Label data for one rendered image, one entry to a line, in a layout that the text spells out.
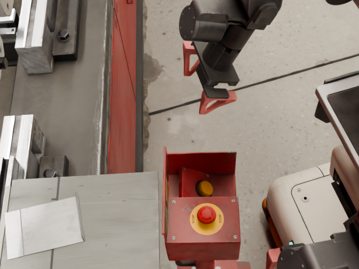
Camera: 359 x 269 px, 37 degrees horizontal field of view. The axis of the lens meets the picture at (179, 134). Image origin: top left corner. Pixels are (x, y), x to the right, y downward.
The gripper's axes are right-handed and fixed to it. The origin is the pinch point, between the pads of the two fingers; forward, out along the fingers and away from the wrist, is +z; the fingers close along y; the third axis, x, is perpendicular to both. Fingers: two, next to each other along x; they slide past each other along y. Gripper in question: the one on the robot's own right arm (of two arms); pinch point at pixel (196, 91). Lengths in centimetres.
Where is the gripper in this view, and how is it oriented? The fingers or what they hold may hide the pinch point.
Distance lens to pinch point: 104.6
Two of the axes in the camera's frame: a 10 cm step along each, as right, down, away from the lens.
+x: 8.8, -0.2, 4.8
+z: -3.8, 5.8, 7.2
